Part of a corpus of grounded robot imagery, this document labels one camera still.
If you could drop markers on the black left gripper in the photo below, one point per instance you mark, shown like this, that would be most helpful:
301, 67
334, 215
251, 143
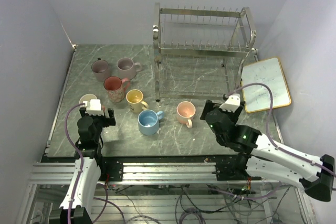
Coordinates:
108, 121

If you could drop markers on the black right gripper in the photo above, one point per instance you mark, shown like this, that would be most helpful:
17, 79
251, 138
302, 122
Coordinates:
210, 106

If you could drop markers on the salmon pink mug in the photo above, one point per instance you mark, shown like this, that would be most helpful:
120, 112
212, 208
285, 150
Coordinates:
88, 97

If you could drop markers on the orange white mug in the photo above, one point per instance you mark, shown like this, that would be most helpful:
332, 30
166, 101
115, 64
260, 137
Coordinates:
185, 113

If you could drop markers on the red mug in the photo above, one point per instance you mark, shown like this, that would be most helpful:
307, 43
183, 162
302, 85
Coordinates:
116, 87

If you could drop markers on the cream yellow mug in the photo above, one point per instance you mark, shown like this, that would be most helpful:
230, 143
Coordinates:
135, 101

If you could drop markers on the blue mug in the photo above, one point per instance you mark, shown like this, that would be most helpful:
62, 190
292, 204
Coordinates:
149, 121

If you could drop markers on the dark mauve mug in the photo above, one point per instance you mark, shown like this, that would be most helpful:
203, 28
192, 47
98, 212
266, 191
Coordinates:
101, 70

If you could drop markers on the light purple mug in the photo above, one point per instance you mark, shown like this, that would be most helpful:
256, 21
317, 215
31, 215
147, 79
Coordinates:
127, 68

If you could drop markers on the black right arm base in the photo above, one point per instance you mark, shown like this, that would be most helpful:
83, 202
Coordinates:
231, 167

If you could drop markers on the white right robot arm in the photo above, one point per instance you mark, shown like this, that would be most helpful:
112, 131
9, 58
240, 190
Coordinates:
260, 156

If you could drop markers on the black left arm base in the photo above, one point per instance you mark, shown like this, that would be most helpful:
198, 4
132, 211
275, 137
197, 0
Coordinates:
111, 169

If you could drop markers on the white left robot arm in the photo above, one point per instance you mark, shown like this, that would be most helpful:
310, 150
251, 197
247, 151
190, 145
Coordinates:
89, 165

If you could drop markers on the metal two-tier dish rack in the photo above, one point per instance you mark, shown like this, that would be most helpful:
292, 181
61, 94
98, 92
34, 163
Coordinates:
199, 52

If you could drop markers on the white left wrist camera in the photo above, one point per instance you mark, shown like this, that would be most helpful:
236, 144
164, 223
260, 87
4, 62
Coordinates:
93, 107

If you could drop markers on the whiteboard with yellow frame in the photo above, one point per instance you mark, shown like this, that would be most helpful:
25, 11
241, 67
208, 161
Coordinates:
266, 77

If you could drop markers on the aluminium mounting rail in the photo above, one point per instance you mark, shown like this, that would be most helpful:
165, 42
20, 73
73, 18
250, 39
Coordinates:
134, 174

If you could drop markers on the wire shelf with cables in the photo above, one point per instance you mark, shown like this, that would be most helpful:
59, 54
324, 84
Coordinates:
198, 204

